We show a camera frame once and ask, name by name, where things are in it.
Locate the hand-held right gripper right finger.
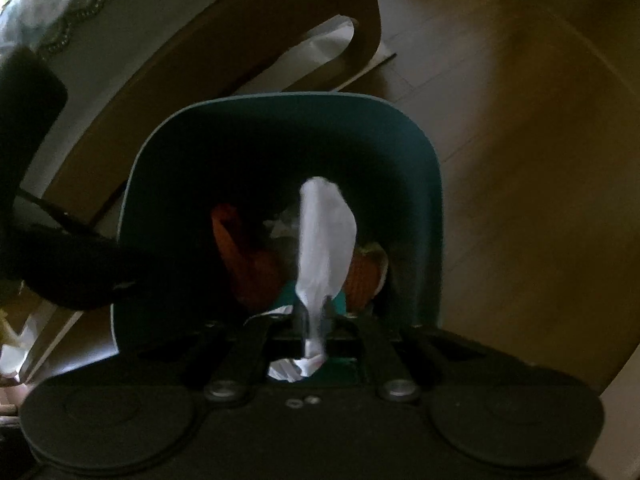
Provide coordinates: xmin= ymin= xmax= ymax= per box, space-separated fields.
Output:
xmin=322 ymin=296 xmax=490 ymax=404

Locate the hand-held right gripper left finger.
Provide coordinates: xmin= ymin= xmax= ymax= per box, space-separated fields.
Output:
xmin=140 ymin=301 xmax=309 ymax=404

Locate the white tissue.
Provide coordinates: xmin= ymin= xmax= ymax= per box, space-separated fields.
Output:
xmin=267 ymin=176 xmax=357 ymax=384

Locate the teal trash bin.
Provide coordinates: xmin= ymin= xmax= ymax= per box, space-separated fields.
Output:
xmin=110 ymin=91 xmax=446 ymax=362

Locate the orange yellow packet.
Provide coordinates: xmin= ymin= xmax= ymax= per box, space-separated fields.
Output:
xmin=345 ymin=242 xmax=390 ymax=311

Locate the orange wrapper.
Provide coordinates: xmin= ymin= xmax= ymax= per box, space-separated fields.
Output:
xmin=210 ymin=202 xmax=282 ymax=311

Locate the crumpled white paper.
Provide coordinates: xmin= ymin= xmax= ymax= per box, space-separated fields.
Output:
xmin=262 ymin=210 xmax=301 ymax=239

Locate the lace-edged cloth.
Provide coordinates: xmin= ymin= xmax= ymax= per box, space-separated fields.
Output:
xmin=0 ymin=0 xmax=147 ymax=62

